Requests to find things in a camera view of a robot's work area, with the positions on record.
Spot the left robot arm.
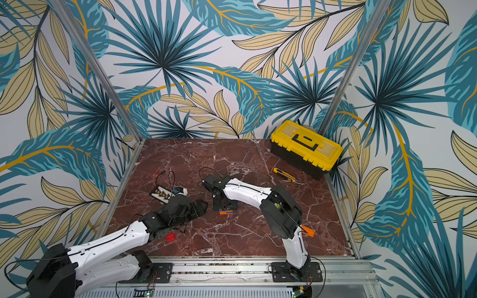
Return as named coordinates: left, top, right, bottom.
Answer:
left=26, top=195, right=208, bottom=298

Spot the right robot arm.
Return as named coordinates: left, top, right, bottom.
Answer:
left=201, top=175, right=314, bottom=270

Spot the red 2x2 lego brick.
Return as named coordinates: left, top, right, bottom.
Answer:
left=166, top=232, right=176, bottom=243

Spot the black charging board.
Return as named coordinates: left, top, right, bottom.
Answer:
left=150, top=186, right=172, bottom=204

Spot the yellow utility knife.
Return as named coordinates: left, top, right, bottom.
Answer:
left=273, top=167, right=297, bottom=183

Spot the yellow black toolbox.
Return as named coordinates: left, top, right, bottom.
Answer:
left=270, top=120, right=344, bottom=180

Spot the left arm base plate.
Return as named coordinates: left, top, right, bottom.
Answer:
left=119, top=263, right=173, bottom=284

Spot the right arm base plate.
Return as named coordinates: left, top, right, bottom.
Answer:
left=271, top=262, right=324, bottom=283

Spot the right aluminium frame post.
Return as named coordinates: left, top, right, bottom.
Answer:
left=318, top=0, right=391, bottom=136

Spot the aluminium frame post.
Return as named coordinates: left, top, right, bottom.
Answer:
left=50, top=0, right=142, bottom=143
left=318, top=0, right=391, bottom=136

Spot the aluminium front rail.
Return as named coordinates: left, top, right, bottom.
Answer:
left=84, top=257, right=384, bottom=298

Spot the left aluminium frame post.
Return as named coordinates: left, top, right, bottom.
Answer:
left=50, top=0, right=142, bottom=143

